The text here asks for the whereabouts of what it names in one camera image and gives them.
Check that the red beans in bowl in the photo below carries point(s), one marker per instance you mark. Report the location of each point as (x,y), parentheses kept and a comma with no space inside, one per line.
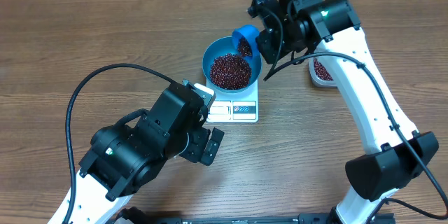
(232,71)

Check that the blue measuring scoop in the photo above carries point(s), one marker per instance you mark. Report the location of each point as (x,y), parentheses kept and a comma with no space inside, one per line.
(246,35)

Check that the white kitchen scale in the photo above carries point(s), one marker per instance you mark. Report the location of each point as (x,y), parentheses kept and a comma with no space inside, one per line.
(234,107)

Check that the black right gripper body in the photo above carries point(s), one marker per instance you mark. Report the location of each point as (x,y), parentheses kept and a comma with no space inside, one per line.
(283,43)

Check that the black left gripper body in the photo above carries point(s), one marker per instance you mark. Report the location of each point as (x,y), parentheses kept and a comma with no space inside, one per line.
(197,141)

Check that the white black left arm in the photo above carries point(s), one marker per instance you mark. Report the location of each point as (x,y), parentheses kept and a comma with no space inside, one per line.
(129,154)

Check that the clear plastic container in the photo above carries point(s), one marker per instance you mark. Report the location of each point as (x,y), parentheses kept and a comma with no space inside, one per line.
(318,82)

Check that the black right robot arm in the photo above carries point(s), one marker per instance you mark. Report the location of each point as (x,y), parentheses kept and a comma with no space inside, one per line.
(395,151)

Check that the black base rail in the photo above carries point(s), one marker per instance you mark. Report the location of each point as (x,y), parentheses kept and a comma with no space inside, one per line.
(134,215)

